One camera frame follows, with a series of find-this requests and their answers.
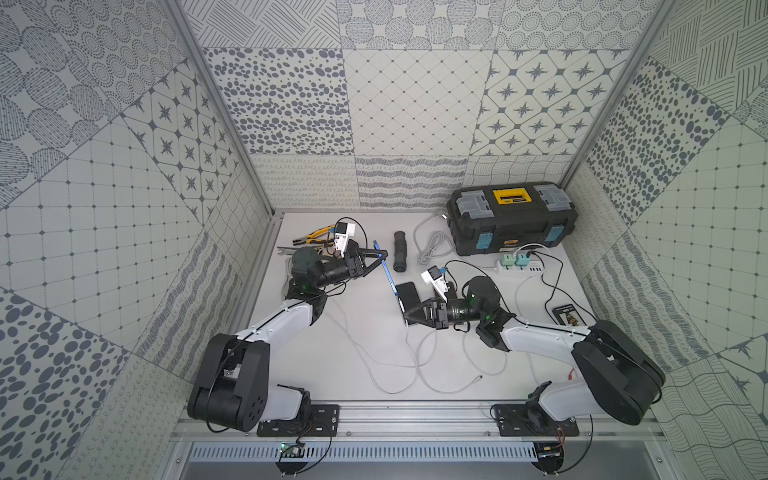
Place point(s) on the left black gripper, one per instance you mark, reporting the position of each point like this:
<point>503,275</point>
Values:
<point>354,265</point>

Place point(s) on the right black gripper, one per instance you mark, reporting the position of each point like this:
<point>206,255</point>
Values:
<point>436,313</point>

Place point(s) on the blue case phone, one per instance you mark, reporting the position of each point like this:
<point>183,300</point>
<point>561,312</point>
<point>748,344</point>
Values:
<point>385,267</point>

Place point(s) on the green case phone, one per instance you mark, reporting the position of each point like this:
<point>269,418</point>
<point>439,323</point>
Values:
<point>408,295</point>

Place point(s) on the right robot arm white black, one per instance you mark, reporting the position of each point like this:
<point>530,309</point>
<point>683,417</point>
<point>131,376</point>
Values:
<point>611,374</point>

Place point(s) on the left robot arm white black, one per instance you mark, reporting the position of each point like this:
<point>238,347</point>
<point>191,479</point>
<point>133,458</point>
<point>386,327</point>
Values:
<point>232,389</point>

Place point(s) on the black ribbed cylinder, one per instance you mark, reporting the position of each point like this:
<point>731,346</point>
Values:
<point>400,252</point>

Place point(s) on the yellow black pliers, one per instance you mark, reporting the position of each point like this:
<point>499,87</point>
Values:
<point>321,236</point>

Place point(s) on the green charger plug right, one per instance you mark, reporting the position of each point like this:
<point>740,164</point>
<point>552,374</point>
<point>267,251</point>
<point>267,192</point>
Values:
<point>522,259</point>

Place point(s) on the white power strip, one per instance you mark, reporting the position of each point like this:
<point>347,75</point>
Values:
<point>535,268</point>

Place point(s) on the aluminium front rail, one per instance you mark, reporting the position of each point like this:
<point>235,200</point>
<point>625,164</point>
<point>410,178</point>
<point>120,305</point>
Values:
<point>459,420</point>

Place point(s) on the black toolbox yellow handle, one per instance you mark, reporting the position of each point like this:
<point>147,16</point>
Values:
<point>502,218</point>

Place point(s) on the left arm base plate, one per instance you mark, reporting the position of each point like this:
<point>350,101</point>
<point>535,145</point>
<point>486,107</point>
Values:
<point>314,420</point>

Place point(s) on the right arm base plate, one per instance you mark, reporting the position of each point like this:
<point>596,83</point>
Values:
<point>519,420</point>

